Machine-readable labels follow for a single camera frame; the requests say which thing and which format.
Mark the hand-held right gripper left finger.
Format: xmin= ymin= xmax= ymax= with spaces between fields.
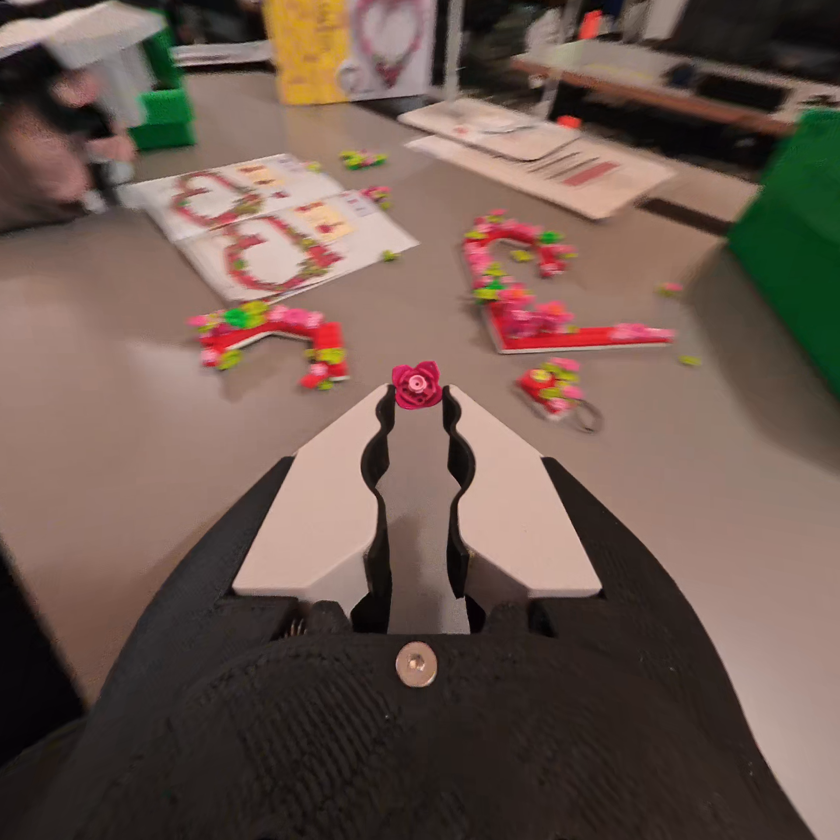
xmin=231 ymin=385 xmax=393 ymax=634

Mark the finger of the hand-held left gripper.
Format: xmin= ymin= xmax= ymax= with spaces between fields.
xmin=0 ymin=1 xmax=167 ymax=70

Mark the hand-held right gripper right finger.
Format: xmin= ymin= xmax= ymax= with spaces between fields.
xmin=443 ymin=385 xmax=602 ymax=632

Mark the magenta lego rose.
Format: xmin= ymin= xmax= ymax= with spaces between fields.
xmin=391 ymin=360 xmax=441 ymax=411

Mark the small red lego section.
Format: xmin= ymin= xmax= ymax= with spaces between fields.
xmin=514 ymin=357 xmax=586 ymax=421

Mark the curved red lego section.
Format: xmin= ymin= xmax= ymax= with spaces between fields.
xmin=186 ymin=301 xmax=349 ymax=392

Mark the large red lego heart section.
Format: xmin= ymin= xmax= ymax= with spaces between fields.
xmin=462 ymin=209 xmax=677 ymax=356

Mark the yellow lego box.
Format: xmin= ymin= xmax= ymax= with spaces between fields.
xmin=262 ymin=0 xmax=438 ymax=106

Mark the lego instruction booklet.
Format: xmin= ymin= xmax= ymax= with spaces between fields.
xmin=121 ymin=154 xmax=421 ymax=303

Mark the person's left hand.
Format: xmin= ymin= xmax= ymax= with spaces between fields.
xmin=0 ymin=69 xmax=139 ymax=228

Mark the large green plastic bin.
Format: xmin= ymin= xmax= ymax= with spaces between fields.
xmin=726 ymin=108 xmax=840 ymax=399

